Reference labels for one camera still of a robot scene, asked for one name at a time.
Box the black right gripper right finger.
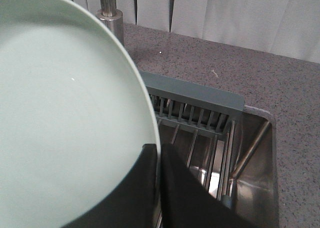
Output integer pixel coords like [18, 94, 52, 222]
[160, 144, 256, 227]

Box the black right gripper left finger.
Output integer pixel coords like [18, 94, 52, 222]
[64, 144, 158, 227]

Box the light green round plate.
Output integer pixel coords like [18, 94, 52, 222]
[0, 0, 160, 227]

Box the grey sink drying rack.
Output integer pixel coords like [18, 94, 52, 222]
[140, 71, 244, 208]

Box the stainless steel sink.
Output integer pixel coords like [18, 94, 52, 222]
[157, 106, 279, 227]

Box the chrome kitchen faucet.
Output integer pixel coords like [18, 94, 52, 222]
[96, 0, 125, 45]

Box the white pleated curtain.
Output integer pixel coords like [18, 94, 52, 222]
[0, 0, 320, 63]

